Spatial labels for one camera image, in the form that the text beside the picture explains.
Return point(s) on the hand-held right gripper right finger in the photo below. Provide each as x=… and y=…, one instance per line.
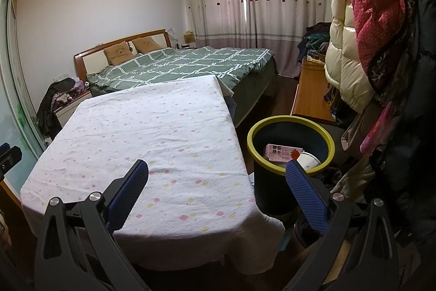
x=306, y=195

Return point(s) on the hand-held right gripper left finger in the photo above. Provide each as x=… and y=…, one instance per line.
x=127, y=195

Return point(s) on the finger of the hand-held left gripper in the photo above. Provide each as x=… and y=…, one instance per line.
x=12, y=156

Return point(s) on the white paper bowl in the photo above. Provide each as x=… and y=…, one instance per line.
x=310, y=161

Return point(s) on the pink drink carton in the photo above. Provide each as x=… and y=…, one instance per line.
x=277, y=153

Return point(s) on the dark bin with yellow rim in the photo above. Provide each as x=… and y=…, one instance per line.
x=293, y=130

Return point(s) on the sliding wardrobe door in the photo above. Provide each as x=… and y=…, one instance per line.
x=13, y=100

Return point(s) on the white dotted table cloth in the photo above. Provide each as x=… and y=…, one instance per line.
x=153, y=141

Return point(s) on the white nightstand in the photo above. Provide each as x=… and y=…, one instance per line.
x=73, y=110

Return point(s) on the small pile of pink clothes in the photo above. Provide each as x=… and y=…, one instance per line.
x=73, y=91

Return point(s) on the pink hanging garment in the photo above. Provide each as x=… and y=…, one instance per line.
x=376, y=130

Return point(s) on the wooden cabinet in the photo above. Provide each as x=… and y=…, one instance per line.
x=310, y=96

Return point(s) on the black hanging coat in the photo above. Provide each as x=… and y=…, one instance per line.
x=419, y=141

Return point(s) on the wooden bed headboard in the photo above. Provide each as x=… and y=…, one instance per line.
x=88, y=54

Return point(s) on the tan pillow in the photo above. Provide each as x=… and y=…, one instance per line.
x=147, y=45
x=118, y=54

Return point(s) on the green plaid duvet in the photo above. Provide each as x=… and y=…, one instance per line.
x=190, y=64

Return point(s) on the pile of dark clothes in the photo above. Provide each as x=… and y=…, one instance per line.
x=313, y=42

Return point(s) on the small cardboard box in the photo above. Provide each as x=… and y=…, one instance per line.
x=190, y=37

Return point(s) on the pink white curtains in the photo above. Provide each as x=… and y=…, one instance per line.
x=279, y=11

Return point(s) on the red quilted jacket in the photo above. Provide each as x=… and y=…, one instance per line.
x=374, y=15

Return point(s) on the wall socket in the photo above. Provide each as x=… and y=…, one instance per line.
x=60, y=76

